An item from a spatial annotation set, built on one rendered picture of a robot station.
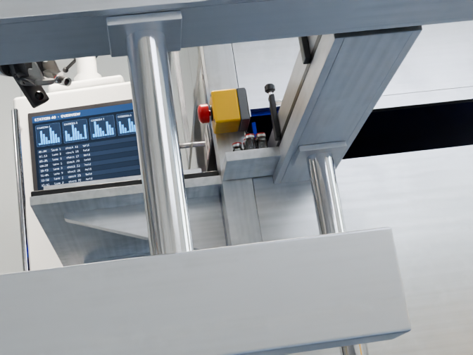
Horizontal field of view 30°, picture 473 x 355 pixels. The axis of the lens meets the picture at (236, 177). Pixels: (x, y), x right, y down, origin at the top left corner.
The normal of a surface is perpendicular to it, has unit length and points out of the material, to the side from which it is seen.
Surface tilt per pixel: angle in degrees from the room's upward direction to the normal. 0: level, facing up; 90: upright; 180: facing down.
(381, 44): 180
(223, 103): 90
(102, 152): 90
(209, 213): 90
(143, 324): 90
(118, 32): 180
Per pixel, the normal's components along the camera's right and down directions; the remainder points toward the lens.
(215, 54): 0.08, -0.29
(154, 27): 0.15, 0.95
